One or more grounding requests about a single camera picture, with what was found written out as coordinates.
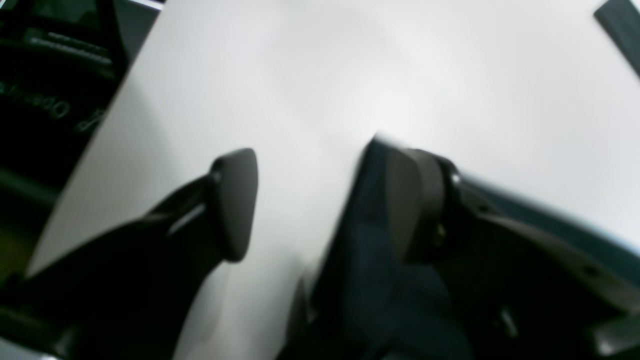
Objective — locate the black long-sleeve t-shirt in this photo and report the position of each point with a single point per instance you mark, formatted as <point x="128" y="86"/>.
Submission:
<point x="534" y="99"/>

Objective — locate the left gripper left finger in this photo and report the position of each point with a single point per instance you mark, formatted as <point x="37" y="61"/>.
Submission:
<point x="125" y="294"/>

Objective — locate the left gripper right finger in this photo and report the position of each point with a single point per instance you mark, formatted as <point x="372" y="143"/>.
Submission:
<point x="524" y="285"/>

